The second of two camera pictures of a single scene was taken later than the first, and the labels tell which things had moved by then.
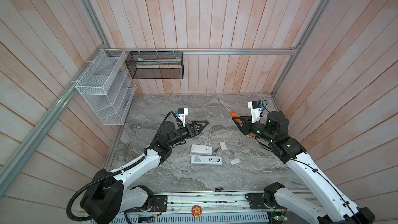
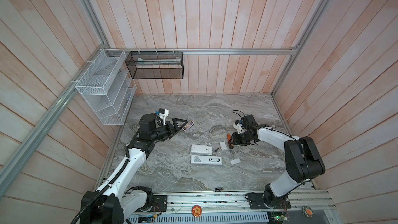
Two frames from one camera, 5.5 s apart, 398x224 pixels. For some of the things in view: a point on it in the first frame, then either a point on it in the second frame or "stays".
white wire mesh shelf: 108,87 stays
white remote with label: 208,159 stays
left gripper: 196,131 → 171,131
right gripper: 246,124 → 235,139
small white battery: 235,161 stays
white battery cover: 223,145 stays
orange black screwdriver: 232,113 → 228,138
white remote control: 203,149 stays
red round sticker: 196,211 stays
